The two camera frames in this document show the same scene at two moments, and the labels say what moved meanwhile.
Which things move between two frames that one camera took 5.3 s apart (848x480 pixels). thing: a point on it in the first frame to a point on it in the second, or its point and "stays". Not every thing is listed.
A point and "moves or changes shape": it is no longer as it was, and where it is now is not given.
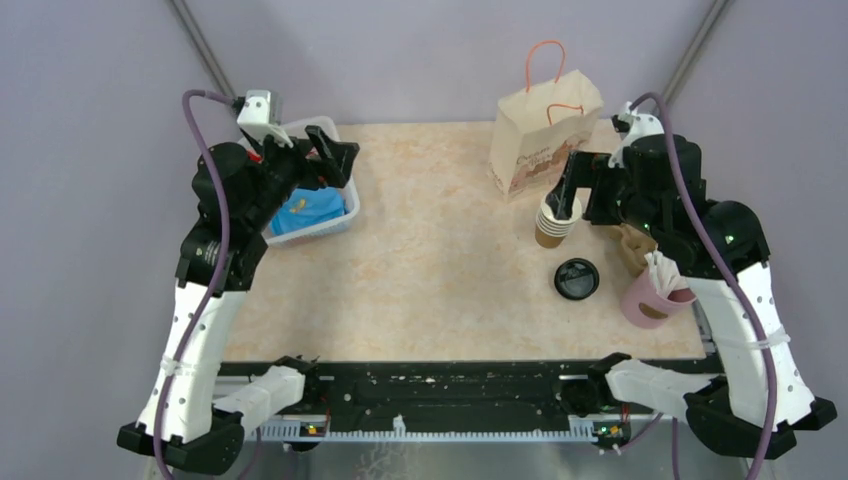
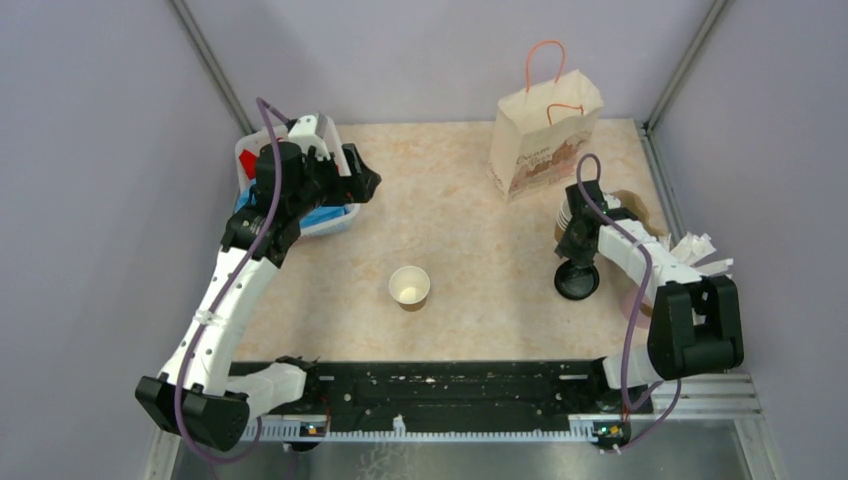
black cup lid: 576,279 stays
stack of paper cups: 552,232 moves or changes shape
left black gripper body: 282,170 to 323,183
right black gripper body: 610,198 to 570,248
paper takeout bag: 534,130 stays
